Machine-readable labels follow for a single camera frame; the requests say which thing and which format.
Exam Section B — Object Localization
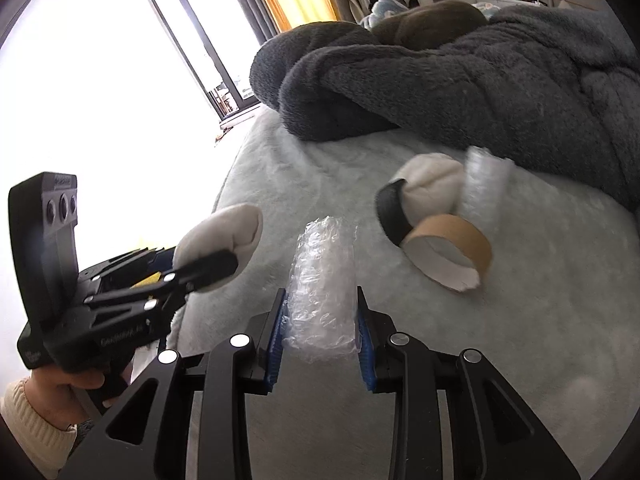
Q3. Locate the grey curtain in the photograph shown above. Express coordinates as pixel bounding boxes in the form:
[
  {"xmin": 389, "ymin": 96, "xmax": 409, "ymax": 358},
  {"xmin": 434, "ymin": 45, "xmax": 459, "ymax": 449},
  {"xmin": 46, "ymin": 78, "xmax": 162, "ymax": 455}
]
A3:
[{"xmin": 220, "ymin": 0, "xmax": 291, "ymax": 41}]

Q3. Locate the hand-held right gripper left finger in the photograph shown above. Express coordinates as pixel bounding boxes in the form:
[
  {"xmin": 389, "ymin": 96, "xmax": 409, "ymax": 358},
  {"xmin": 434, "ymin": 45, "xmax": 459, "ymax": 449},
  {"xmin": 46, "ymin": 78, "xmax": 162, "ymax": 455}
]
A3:
[{"xmin": 60, "ymin": 287, "xmax": 291, "ymax": 480}]

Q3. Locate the black-framed glass sliding door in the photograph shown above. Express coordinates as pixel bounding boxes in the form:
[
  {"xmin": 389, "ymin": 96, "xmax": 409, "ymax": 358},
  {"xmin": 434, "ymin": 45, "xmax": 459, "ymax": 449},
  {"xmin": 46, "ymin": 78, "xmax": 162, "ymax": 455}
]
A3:
[{"xmin": 130, "ymin": 0, "xmax": 266, "ymax": 126}]

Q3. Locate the dark grey fleece blanket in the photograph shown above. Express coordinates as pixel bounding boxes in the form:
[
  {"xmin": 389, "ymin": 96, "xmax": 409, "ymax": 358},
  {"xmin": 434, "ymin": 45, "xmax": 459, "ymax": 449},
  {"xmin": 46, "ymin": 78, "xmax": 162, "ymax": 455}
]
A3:
[{"xmin": 248, "ymin": 2, "xmax": 640, "ymax": 211}]

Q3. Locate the person's left hand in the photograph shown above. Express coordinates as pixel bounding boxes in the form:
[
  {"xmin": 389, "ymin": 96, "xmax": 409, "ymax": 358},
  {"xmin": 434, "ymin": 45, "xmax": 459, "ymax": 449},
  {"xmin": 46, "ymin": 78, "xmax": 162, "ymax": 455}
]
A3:
[{"xmin": 22, "ymin": 366, "xmax": 117, "ymax": 432}]

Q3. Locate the black curved band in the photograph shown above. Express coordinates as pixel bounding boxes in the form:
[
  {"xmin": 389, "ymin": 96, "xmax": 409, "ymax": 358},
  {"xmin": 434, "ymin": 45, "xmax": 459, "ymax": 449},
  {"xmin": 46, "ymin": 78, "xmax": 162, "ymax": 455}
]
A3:
[{"xmin": 376, "ymin": 180, "xmax": 418, "ymax": 249}]

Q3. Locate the bed with grey cover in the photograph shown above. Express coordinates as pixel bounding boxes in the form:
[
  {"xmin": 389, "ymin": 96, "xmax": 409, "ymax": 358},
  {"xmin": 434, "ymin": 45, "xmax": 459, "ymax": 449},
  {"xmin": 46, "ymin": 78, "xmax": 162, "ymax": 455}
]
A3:
[{"xmin": 165, "ymin": 0, "xmax": 640, "ymax": 480}]

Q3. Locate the white sock ball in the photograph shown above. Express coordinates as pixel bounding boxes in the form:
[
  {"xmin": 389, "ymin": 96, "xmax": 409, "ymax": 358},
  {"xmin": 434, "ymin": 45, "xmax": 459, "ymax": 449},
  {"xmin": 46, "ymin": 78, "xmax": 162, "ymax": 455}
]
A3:
[
  {"xmin": 389, "ymin": 153, "xmax": 465, "ymax": 223},
  {"xmin": 172, "ymin": 203, "xmax": 264, "ymax": 294}
]

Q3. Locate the brown plush pillow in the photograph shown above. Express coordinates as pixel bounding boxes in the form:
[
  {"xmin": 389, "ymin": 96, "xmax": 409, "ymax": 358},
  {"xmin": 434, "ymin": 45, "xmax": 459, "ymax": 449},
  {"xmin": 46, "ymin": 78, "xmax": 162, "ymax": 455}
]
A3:
[{"xmin": 372, "ymin": 1, "xmax": 488, "ymax": 46}]

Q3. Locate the clear bubble wrap roll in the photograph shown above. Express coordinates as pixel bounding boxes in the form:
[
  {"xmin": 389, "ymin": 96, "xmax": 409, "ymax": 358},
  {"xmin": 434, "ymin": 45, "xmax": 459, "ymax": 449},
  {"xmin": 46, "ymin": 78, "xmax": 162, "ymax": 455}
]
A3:
[
  {"xmin": 457, "ymin": 146, "xmax": 516, "ymax": 233},
  {"xmin": 282, "ymin": 215, "xmax": 360, "ymax": 363}
]

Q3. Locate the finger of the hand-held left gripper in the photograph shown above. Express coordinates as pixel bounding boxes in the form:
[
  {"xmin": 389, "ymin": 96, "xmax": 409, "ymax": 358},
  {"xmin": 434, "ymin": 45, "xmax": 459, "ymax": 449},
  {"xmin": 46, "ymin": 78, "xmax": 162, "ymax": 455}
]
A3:
[
  {"xmin": 85, "ymin": 250, "xmax": 240, "ymax": 318},
  {"xmin": 80, "ymin": 246, "xmax": 176, "ymax": 286}
]

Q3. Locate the cardboard tape roll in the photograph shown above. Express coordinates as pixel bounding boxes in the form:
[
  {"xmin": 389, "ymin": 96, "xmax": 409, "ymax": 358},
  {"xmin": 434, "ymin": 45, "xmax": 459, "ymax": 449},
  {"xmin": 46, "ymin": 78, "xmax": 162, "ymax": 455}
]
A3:
[{"xmin": 402, "ymin": 214, "xmax": 493, "ymax": 294}]

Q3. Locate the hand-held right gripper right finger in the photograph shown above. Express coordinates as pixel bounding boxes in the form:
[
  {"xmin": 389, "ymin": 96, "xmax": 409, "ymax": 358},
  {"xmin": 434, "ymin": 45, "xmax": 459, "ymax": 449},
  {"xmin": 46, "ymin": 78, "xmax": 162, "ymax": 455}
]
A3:
[{"xmin": 352, "ymin": 285, "xmax": 583, "ymax": 480}]

